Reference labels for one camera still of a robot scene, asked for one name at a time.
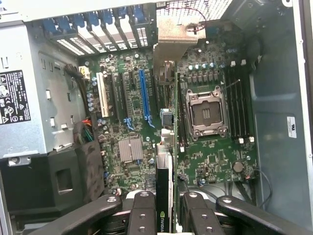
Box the black sleeved power cable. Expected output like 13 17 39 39
65 64 95 145

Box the green motherboard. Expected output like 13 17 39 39
78 21 259 196

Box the grey power supply unit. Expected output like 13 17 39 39
0 21 79 160

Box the red black twisted wire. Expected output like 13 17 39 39
168 7 208 34

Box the white expansion slot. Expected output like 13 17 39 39
96 72 110 118

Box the metal CPU socket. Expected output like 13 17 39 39
184 85 230 142

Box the black expansion slot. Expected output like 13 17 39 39
119 72 128 116
110 72 120 120

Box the blue expansion slot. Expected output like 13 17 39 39
138 70 155 128

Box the socket locking lever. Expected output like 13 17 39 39
220 79 242 93

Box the open black PC case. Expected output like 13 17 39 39
0 0 313 235

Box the silver chipset heatsink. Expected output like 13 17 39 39
118 139 144 163

